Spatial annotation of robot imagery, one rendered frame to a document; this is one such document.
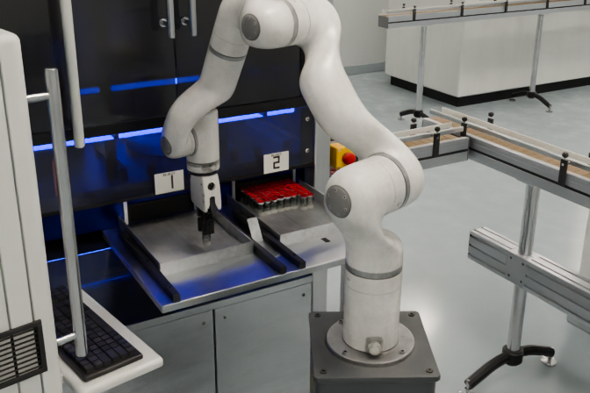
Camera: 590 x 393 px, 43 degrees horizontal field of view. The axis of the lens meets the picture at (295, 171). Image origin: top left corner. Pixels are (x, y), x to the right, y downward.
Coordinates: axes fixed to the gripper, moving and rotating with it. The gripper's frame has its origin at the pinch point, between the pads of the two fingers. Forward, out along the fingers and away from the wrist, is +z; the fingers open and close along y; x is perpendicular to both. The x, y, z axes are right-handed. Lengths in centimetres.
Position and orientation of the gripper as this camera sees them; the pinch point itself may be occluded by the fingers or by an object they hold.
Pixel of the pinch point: (205, 225)
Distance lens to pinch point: 197.9
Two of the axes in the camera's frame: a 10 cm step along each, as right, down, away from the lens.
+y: -5.0, -2.9, 8.2
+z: 0.0, 9.4, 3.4
